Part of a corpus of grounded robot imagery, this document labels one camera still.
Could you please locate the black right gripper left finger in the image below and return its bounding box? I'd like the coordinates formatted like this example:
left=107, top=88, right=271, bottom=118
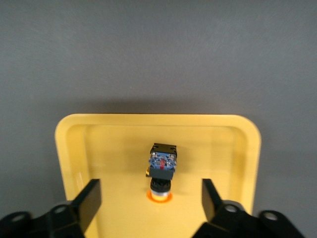
left=0, top=178, right=102, bottom=238

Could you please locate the yellow push button black body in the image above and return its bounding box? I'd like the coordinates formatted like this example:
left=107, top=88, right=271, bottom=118
left=145, top=142, right=178, bottom=203

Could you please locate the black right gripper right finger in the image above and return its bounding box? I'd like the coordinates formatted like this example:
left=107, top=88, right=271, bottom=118
left=190, top=178, right=305, bottom=238

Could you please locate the yellow plastic tray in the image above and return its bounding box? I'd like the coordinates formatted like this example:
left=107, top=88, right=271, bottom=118
left=54, top=113, right=262, bottom=238

